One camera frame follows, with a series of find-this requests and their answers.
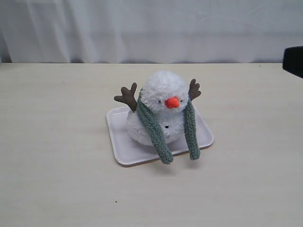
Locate white plush snowman toy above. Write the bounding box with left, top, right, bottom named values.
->
left=114, top=70, right=202, bottom=146

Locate white rectangular tray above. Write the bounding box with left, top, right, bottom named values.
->
left=107, top=106, right=214, bottom=166

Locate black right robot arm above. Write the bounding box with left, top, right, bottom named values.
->
left=282, top=46, right=303, bottom=78

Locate green fleece scarf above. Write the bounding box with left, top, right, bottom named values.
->
left=136, top=85, right=201, bottom=164

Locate white backdrop curtain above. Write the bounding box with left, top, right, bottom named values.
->
left=0, top=0, right=303, bottom=63

